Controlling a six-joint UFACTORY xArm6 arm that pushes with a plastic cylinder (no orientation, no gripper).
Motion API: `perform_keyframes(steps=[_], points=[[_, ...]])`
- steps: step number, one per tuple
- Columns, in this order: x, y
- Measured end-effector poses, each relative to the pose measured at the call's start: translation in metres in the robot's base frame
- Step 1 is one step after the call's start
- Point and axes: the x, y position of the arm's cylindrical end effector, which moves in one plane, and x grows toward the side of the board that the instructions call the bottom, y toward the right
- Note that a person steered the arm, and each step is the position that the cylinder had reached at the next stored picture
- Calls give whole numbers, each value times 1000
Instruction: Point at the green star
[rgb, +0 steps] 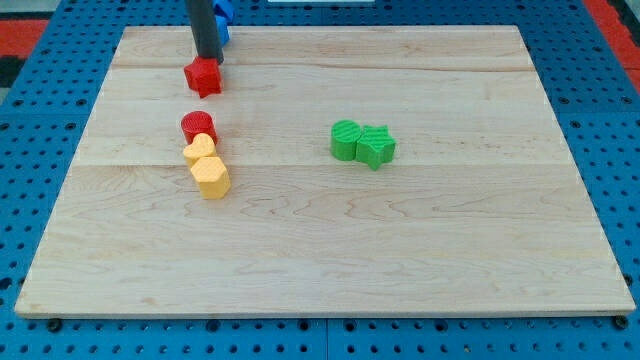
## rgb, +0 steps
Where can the red cylinder block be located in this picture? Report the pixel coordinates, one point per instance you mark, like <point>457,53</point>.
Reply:
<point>197,122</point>

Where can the green cylinder block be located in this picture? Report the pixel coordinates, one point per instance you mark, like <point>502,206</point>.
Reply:
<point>344,137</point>

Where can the light wooden board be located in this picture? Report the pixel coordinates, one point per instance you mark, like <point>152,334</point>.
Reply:
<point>481,212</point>

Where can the blue block upper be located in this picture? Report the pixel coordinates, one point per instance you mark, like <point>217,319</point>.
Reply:
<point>224,9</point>

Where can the red star block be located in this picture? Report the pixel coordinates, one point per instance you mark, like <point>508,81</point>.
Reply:
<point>204,77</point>

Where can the blue block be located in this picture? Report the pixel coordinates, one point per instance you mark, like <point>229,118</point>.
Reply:
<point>223,32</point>
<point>224,9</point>

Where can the black cylindrical pointer rod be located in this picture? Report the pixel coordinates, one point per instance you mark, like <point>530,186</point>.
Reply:
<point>205,29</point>

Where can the blue block lower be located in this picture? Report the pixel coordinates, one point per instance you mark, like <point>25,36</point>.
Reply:
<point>223,32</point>

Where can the yellow hexagon block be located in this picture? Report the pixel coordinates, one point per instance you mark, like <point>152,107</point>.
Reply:
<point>212,177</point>

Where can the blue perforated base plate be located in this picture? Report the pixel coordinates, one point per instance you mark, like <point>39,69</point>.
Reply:
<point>48,105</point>

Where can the yellow heart block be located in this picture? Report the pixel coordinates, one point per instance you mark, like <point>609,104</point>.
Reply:
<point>201,146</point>

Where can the green star block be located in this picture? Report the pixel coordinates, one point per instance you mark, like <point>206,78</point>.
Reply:
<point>375,146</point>

